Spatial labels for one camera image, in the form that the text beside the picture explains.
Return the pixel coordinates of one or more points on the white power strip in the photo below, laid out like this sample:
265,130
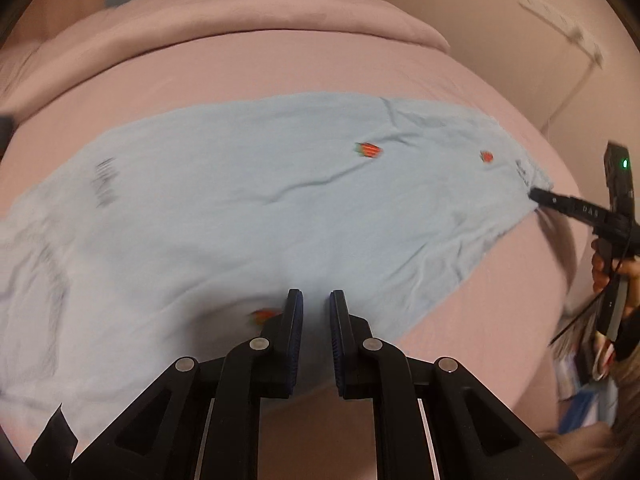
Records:
562,22

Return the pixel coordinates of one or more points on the pink duvet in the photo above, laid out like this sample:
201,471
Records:
250,15

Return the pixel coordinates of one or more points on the light blue denim pants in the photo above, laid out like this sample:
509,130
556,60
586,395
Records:
250,210

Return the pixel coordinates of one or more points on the person's right hand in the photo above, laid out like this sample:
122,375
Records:
598,267

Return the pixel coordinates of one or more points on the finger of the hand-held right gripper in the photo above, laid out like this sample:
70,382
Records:
565,206

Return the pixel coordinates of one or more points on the blurred blue and white clutter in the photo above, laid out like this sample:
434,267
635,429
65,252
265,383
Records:
585,405

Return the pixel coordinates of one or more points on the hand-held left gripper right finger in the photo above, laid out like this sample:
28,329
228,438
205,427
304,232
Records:
336,325

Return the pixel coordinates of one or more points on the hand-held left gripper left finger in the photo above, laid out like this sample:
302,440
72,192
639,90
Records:
296,320

